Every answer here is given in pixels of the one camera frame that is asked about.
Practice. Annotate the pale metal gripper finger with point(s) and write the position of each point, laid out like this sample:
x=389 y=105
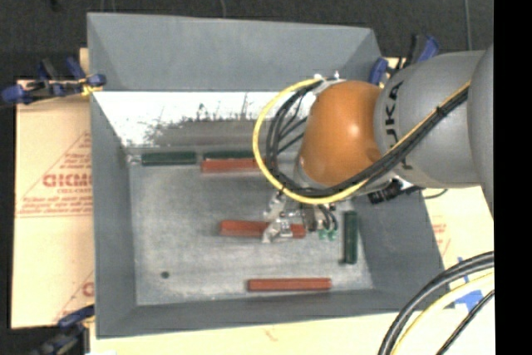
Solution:
x=275 y=208
x=279 y=231

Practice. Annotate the red-brown flat block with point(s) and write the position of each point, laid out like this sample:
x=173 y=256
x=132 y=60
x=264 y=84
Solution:
x=228 y=166
x=289 y=284
x=241 y=228

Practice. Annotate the dark green flat block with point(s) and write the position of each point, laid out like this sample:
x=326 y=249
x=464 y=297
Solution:
x=228 y=154
x=168 y=158
x=350 y=239

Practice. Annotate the grey metal bin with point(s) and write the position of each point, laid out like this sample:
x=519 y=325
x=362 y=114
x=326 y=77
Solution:
x=199 y=212

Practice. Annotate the brown cardboard board red print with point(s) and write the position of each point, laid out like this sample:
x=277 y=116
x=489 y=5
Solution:
x=50 y=187

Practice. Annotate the black cylinder on white bracket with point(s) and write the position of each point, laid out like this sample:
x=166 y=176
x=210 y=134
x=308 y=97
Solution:
x=384 y=193

